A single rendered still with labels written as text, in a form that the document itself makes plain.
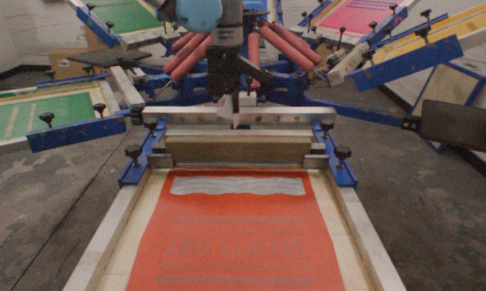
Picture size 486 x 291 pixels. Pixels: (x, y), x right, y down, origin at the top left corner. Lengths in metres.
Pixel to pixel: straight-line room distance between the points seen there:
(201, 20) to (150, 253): 0.47
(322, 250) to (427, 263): 1.49
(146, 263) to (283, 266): 0.27
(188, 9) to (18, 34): 5.69
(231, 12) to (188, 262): 0.53
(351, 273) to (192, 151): 0.48
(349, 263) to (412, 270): 1.39
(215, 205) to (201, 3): 0.47
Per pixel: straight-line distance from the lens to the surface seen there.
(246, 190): 0.78
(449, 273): 2.13
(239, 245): 0.66
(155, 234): 0.70
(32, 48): 6.07
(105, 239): 0.68
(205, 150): 0.81
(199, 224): 0.70
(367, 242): 0.67
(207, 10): 0.50
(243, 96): 1.05
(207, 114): 1.01
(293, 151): 0.82
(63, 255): 2.14
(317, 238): 0.69
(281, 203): 0.75
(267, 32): 1.40
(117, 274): 0.66
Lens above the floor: 1.46
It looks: 27 degrees down
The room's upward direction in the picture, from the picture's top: straight up
